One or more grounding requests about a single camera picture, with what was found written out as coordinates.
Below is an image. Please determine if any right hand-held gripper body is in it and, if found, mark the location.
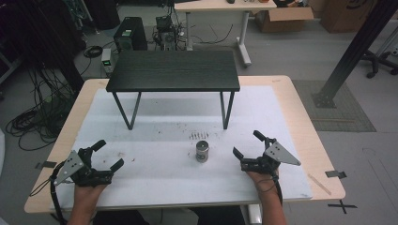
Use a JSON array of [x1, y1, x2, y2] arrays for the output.
[[240, 136, 302, 175]]

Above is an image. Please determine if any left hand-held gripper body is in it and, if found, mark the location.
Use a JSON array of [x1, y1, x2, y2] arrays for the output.
[[54, 147, 114, 188]]

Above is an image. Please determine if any person's left hand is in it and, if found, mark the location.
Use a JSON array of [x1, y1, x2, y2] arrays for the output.
[[72, 183, 108, 205]]

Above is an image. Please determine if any person's right hand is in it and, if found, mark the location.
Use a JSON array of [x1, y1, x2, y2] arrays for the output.
[[246, 170, 282, 197]]

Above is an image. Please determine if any metal cylinder weight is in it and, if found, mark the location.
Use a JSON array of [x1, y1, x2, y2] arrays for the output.
[[195, 140, 210, 164]]

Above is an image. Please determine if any black tape strip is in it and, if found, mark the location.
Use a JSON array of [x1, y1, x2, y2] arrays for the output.
[[324, 170, 348, 180], [34, 160, 58, 171]]

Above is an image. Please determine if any row of small screws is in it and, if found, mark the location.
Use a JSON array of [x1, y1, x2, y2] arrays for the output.
[[188, 130, 210, 141]]

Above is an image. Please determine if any light wooden table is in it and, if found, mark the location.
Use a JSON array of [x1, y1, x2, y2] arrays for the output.
[[23, 74, 347, 216]]

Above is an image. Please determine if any person's left leg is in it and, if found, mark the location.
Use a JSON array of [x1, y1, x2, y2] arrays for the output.
[[93, 209, 152, 225]]

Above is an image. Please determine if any person's leg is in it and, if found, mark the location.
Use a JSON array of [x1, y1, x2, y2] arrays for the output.
[[190, 205, 249, 225], [93, 209, 152, 225]]

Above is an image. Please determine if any thin wooden stick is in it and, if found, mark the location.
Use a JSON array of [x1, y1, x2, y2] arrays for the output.
[[306, 172, 333, 197]]

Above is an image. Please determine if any white table leg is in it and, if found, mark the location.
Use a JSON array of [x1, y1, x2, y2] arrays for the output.
[[247, 203, 263, 225]]

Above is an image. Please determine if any white table mat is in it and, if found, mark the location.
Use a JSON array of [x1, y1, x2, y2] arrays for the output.
[[51, 84, 314, 211]]

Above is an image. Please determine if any person's right leg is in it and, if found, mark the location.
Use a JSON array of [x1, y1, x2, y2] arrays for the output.
[[190, 205, 249, 225]]

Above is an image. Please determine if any grey bench power supply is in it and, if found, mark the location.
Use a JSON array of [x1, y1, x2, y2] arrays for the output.
[[99, 47, 117, 77]]

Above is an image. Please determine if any black tape cross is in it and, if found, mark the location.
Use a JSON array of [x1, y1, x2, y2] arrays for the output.
[[327, 199, 359, 216]]

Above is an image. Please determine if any grey floor mat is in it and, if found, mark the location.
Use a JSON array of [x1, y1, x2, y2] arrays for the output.
[[292, 79, 377, 133]]

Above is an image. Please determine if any small black wooden shelf table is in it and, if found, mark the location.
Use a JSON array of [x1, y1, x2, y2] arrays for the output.
[[105, 50, 241, 131]]

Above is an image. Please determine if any black computer tower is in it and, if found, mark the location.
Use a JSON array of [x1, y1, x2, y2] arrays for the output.
[[113, 16, 149, 53]]

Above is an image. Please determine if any open cardboard box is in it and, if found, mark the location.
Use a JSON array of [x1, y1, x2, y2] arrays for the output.
[[253, 6, 315, 35]]

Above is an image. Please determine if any white desk with wooden top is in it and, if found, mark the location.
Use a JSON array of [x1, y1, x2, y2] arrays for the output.
[[173, 0, 279, 68]]

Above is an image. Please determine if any black office chair base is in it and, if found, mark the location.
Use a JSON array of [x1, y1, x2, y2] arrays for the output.
[[360, 49, 398, 80]]

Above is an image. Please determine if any large closed cardboard box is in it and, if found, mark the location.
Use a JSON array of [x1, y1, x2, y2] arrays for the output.
[[318, 0, 378, 34]]

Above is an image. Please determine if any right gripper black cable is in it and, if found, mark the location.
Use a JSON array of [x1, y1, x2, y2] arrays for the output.
[[261, 170, 284, 206]]

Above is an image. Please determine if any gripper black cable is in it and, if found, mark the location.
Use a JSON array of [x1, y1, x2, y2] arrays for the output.
[[261, 170, 284, 206], [29, 160, 69, 225]]

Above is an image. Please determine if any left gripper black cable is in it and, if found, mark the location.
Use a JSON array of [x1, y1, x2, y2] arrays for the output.
[[29, 160, 69, 225]]

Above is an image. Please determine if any bundle of black cables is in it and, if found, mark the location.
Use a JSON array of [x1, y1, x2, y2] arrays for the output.
[[5, 67, 77, 152]]

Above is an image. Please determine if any coiled black cable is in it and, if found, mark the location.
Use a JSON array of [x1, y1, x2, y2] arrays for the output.
[[83, 45, 104, 59]]

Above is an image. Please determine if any black aluminium frame post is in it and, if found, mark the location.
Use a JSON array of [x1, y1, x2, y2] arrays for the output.
[[311, 0, 398, 110]]

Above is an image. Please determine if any open electronics box with cables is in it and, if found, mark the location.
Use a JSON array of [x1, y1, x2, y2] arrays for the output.
[[152, 14, 178, 52]]

